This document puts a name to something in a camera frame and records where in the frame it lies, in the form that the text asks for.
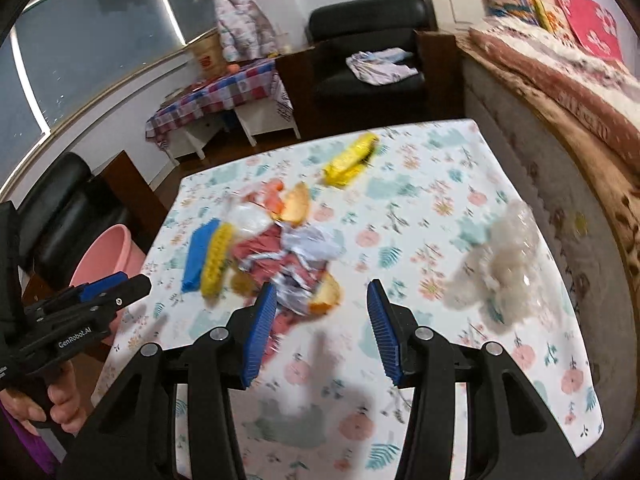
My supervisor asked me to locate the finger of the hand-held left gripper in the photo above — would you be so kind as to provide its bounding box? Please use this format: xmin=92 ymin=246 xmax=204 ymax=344
xmin=75 ymin=274 xmax=152 ymax=315
xmin=27 ymin=271 xmax=131 ymax=320

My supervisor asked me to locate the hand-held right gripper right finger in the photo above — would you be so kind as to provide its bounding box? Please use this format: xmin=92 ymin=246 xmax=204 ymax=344
xmin=366 ymin=279 xmax=586 ymax=480

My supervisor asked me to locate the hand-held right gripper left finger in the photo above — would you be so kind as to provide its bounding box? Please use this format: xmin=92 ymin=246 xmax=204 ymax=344
xmin=60 ymin=282 xmax=279 ymax=480

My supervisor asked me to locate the pink plastic bucket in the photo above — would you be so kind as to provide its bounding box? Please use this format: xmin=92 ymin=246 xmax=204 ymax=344
xmin=67 ymin=224 xmax=149 ymax=348

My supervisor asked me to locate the blue toy block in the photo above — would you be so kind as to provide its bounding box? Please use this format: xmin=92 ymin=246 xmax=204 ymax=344
xmin=181 ymin=217 xmax=222 ymax=294

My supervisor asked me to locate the red and silver wrapper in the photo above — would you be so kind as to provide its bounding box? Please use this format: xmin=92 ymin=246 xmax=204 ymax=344
xmin=230 ymin=222 xmax=347 ymax=337

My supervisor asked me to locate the person's left forearm purple sleeve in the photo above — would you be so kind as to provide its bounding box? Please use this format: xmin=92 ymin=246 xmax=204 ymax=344
xmin=0 ymin=405 xmax=57 ymax=477

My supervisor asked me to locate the person's left hand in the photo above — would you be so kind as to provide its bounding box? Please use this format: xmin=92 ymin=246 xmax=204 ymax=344
xmin=0 ymin=360 xmax=90 ymax=436

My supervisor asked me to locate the black armchair with wooden arm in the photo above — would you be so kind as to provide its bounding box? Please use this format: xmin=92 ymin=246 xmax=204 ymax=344
xmin=17 ymin=150 xmax=169 ymax=311

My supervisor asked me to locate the white and orange plastic bag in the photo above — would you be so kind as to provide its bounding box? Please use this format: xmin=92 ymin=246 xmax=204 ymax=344
xmin=222 ymin=180 xmax=287 ymax=237

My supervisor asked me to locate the clear crumpled plastic bag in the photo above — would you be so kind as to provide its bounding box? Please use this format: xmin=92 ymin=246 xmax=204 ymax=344
xmin=442 ymin=200 xmax=544 ymax=326

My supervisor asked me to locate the yellow crumpled wrapper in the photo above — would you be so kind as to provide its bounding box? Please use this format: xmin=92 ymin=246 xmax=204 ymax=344
xmin=320 ymin=132 xmax=380 ymax=189

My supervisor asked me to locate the white desk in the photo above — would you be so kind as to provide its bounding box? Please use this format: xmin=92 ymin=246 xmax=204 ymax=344
xmin=167 ymin=104 xmax=301 ymax=161

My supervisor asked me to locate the checkered tablecloth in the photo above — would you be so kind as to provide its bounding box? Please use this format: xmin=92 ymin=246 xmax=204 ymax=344
xmin=145 ymin=57 xmax=296 ymax=153

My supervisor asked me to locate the dark window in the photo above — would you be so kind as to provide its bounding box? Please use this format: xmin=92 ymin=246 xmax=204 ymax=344
xmin=0 ymin=0 xmax=187 ymax=196

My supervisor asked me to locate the bed with patterned bedding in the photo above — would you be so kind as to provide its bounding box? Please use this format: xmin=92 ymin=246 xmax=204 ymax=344
xmin=457 ymin=15 xmax=640 ymax=466

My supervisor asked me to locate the tan paper bag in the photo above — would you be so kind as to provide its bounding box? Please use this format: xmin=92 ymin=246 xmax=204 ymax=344
xmin=189 ymin=30 xmax=234 ymax=81

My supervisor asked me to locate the black leather armchair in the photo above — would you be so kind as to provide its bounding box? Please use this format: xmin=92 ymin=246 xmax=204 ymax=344
xmin=275 ymin=0 xmax=463 ymax=142

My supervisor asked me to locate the white printed cloth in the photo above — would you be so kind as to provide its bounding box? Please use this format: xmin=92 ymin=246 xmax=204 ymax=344
xmin=346 ymin=47 xmax=420 ymax=86

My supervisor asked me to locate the pale floral puffer jacket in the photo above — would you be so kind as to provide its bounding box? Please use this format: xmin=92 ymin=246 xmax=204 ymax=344
xmin=190 ymin=0 xmax=278 ymax=61

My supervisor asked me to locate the brown dotted blanket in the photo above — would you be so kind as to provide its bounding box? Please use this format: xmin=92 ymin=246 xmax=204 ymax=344
xmin=467 ymin=22 xmax=640 ymax=311

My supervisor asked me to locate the colourful printed pillow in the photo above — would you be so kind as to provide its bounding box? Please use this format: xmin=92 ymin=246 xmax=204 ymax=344
xmin=481 ymin=0 xmax=543 ymax=28

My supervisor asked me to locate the yellow printed pillow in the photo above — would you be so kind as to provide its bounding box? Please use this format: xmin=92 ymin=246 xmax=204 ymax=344
xmin=532 ymin=0 xmax=562 ymax=34

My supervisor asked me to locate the pink floral pillow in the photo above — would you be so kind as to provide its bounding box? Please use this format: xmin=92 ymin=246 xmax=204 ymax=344
xmin=547 ymin=0 xmax=625 ymax=64

